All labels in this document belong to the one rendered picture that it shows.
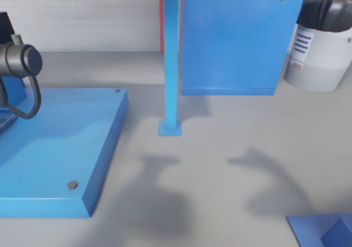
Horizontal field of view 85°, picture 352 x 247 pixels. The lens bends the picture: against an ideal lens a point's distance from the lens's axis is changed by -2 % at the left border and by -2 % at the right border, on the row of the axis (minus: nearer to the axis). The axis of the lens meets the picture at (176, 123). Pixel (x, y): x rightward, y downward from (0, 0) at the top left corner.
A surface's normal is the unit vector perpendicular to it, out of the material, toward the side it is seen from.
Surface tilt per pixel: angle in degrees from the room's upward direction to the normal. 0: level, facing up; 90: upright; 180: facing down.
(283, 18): 90
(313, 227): 0
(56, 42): 90
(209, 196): 0
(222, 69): 90
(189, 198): 0
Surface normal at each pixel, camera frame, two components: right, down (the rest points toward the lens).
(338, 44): -0.22, 0.60
